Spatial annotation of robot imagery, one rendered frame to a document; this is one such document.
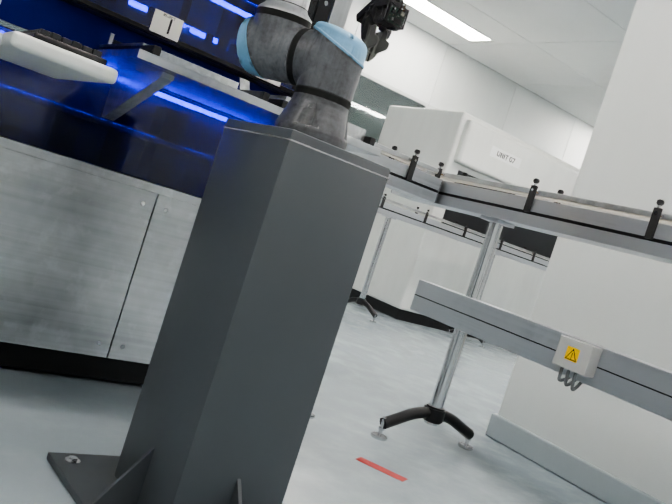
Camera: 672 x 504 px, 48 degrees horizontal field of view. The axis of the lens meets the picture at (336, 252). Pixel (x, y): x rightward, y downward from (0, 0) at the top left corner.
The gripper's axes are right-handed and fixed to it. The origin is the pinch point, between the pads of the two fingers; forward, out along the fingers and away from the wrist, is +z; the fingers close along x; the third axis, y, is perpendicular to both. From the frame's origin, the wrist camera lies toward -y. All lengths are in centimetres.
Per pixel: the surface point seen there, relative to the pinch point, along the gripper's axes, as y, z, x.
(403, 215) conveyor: -304, 22, 285
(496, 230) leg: -18, 29, 87
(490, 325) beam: -5, 61, 84
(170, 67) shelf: 4, 23, -51
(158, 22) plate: -35, 8, -43
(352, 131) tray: 2.0, 19.9, 1.7
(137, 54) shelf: 4, 23, -59
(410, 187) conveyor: -46, 23, 67
